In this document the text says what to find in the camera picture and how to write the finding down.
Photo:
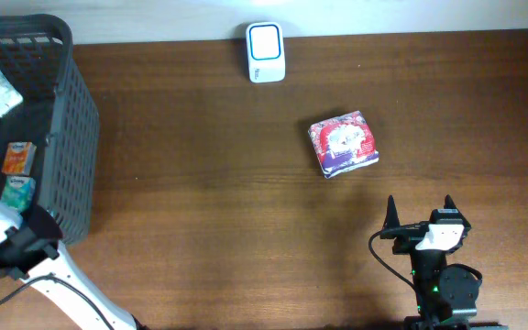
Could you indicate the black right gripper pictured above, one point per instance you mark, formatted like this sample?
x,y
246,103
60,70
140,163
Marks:
x,y
407,237

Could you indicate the red purple plastic pack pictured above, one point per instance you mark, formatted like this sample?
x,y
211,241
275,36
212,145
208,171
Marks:
x,y
343,143

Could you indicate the teal Kleenex tissue pack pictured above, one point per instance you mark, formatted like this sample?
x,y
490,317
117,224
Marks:
x,y
18,192

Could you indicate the orange Kleenex tissue pack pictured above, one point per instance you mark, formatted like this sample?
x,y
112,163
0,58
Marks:
x,y
19,158

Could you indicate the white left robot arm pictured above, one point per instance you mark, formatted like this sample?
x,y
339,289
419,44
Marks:
x,y
31,251

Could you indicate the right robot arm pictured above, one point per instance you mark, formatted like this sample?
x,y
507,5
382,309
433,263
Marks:
x,y
446,294

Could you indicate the white barcode scanner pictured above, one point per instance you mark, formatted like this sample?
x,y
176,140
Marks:
x,y
265,52

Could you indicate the grey plastic mesh basket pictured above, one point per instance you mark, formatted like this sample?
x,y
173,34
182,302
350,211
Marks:
x,y
58,115

